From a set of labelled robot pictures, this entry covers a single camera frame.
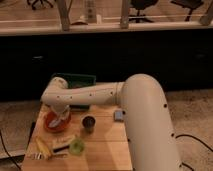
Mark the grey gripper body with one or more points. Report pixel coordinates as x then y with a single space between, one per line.
56 121

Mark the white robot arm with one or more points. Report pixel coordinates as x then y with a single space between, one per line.
147 119

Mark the red bowl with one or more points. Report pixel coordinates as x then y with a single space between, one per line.
54 130

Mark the blue grey towel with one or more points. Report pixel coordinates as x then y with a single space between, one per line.
118 115

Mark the green plastic cup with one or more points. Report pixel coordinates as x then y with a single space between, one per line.
76 146

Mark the small metal cup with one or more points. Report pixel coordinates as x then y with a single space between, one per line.
88 123

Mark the silver fork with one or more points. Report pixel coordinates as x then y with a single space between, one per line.
40 156

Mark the green plastic tray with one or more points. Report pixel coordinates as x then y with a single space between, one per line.
77 80

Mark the black chair base left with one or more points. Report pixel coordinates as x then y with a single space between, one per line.
40 4

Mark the black office chair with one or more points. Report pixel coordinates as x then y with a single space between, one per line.
141 5

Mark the black chair right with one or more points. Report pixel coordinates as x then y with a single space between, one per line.
190 4

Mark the wooden handled knife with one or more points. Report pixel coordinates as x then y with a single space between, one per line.
62 143

